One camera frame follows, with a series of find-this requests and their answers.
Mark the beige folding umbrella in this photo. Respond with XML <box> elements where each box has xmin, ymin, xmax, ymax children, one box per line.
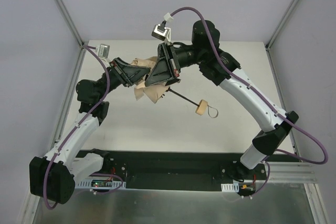
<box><xmin>131</xmin><ymin>56</ymin><xmax>219</xmax><ymax>119</ymax></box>

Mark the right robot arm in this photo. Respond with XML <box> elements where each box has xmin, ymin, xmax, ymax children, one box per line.
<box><xmin>144</xmin><ymin>20</ymin><xmax>299</xmax><ymax>182</ymax></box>

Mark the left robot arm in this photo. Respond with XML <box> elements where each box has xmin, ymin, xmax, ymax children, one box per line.
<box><xmin>29</xmin><ymin>58</ymin><xmax>151</xmax><ymax>204</ymax></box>

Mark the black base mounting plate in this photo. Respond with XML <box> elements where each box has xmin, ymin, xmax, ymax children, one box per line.
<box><xmin>73</xmin><ymin>150</ymin><xmax>271</xmax><ymax>190</ymax></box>

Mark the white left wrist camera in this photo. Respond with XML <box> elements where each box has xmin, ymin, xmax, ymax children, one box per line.
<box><xmin>95</xmin><ymin>44</ymin><xmax>110</xmax><ymax>63</ymax></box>

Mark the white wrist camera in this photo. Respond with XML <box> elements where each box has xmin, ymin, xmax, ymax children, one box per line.
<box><xmin>95</xmin><ymin>44</ymin><xmax>110</xmax><ymax>63</ymax></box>
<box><xmin>151</xmin><ymin>13</ymin><xmax>173</xmax><ymax>43</ymax></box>

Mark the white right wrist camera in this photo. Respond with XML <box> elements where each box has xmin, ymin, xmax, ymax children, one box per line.
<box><xmin>151</xmin><ymin>13</ymin><xmax>173</xmax><ymax>43</ymax></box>

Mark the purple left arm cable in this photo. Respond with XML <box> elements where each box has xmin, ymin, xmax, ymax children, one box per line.
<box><xmin>44</xmin><ymin>45</ymin><xmax>111</xmax><ymax>210</ymax></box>

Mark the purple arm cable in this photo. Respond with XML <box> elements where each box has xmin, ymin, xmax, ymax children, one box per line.
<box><xmin>170</xmin><ymin>6</ymin><xmax>329</xmax><ymax>198</ymax></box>
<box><xmin>44</xmin><ymin>45</ymin><xmax>111</xmax><ymax>210</ymax></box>

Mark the left aluminium frame post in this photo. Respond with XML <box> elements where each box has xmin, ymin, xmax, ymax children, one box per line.
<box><xmin>39</xmin><ymin>0</ymin><xmax>89</xmax><ymax>49</ymax></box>

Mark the aluminium frame post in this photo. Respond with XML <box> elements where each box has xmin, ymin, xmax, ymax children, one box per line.
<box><xmin>39</xmin><ymin>0</ymin><xmax>89</xmax><ymax>49</ymax></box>
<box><xmin>265</xmin><ymin>0</ymin><xmax>301</xmax><ymax>51</ymax></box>

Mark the left white cable duct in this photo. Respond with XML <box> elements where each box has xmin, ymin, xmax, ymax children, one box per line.
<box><xmin>75</xmin><ymin>179</ymin><xmax>126</xmax><ymax>190</ymax></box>

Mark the white cable duct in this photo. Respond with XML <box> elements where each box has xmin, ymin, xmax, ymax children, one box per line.
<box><xmin>220</xmin><ymin>183</ymin><xmax>239</xmax><ymax>193</ymax></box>
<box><xmin>75</xmin><ymin>179</ymin><xmax>126</xmax><ymax>190</ymax></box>

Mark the right white cable duct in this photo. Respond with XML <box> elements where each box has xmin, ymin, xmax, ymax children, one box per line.
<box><xmin>220</xmin><ymin>183</ymin><xmax>239</xmax><ymax>193</ymax></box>

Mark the aluminium front rail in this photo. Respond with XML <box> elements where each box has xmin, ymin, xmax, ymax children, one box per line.
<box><xmin>269</xmin><ymin>162</ymin><xmax>318</xmax><ymax>184</ymax></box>

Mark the right aluminium frame post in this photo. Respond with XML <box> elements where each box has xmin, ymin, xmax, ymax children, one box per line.
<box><xmin>265</xmin><ymin>0</ymin><xmax>301</xmax><ymax>51</ymax></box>

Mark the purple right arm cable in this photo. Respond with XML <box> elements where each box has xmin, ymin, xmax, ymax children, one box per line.
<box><xmin>170</xmin><ymin>6</ymin><xmax>329</xmax><ymax>198</ymax></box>

